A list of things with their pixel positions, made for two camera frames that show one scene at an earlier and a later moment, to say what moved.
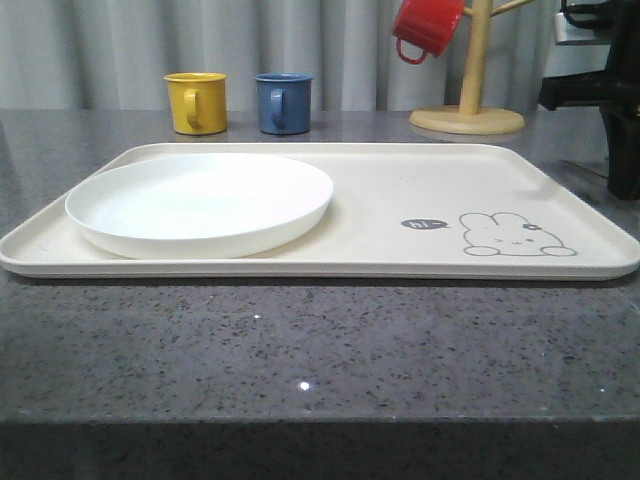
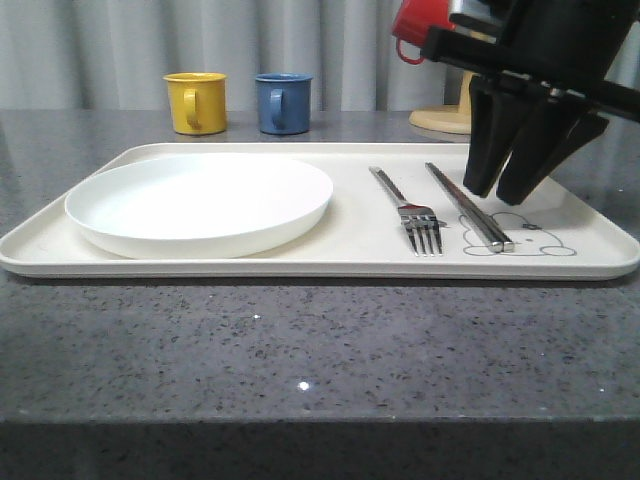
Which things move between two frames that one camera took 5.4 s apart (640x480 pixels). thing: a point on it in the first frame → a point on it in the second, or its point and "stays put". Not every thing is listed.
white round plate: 177,205 stays put
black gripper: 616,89 → 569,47
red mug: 428,23 stays put
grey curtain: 114,55 stays put
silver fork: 583,168 → 421,222
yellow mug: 199,102 stays put
